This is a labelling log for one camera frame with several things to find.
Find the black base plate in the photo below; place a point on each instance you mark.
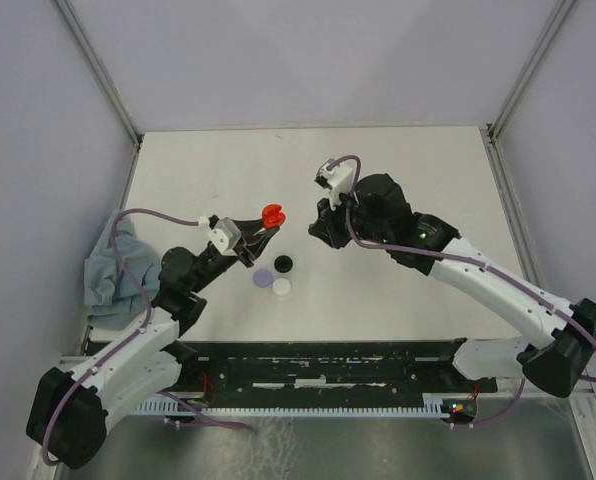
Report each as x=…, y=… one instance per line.
x=326, y=374

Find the white earbud charging case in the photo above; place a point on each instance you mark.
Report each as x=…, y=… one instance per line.
x=281, y=287

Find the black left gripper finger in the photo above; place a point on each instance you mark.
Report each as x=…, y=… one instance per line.
x=251, y=227
x=256, y=244

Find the orange earbud charging case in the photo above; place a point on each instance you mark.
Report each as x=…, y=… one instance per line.
x=273, y=216

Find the purple earbud charging case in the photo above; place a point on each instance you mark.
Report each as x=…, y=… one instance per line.
x=263, y=278

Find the light blue cloth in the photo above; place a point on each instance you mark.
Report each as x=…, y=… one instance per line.
x=112, y=300

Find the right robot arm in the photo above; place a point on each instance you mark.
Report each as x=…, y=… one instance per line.
x=556, y=337

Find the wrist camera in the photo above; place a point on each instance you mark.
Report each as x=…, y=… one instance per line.
x=224, y=235
x=336, y=177

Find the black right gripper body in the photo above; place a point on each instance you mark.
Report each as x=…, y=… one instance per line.
x=335, y=221

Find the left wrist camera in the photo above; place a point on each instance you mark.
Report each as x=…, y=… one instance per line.
x=224, y=235

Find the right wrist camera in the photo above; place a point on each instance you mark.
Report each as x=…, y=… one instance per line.
x=336, y=177

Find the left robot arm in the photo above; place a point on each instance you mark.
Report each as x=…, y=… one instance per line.
x=73, y=411

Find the white cable duct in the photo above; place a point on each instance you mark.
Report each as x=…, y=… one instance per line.
x=432, y=408

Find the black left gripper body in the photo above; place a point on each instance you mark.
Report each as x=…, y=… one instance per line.
x=242, y=249

